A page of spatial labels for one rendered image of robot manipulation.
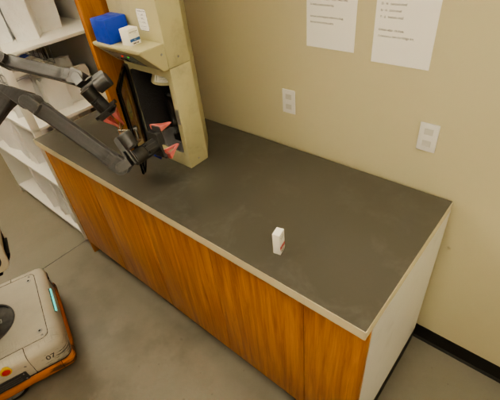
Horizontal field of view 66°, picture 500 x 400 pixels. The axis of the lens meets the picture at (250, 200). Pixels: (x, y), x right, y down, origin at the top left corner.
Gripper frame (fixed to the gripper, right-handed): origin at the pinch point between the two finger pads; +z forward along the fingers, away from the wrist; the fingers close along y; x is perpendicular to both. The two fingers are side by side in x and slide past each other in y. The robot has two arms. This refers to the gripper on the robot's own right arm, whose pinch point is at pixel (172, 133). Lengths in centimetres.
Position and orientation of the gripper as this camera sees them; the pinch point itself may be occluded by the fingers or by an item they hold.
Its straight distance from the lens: 159.2
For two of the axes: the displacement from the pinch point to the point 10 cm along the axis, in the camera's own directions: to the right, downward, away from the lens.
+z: 6.3, -5.6, 5.4
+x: -7.5, -2.4, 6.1
